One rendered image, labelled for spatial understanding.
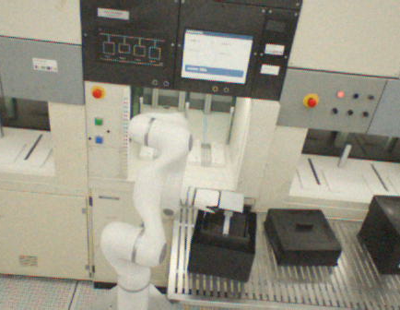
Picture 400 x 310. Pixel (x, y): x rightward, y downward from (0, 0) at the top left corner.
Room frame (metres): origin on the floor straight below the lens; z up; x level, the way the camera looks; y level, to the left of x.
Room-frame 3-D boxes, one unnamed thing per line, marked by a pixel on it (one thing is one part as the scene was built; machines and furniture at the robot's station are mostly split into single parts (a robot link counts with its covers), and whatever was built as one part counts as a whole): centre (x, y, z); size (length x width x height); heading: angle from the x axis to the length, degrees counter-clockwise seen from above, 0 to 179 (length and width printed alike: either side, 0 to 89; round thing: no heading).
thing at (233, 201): (1.38, -0.16, 0.93); 0.24 x 0.20 x 0.32; 175
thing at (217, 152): (2.03, -0.05, 0.89); 0.22 x 0.21 x 0.04; 3
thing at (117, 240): (1.03, 0.20, 1.07); 0.19 x 0.12 x 0.24; 76
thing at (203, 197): (1.39, -0.06, 1.07); 0.11 x 0.10 x 0.07; 86
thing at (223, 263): (1.38, -0.17, 0.85); 0.28 x 0.28 x 0.17; 85
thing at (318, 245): (1.53, -0.55, 0.83); 0.29 x 0.29 x 0.13; 10
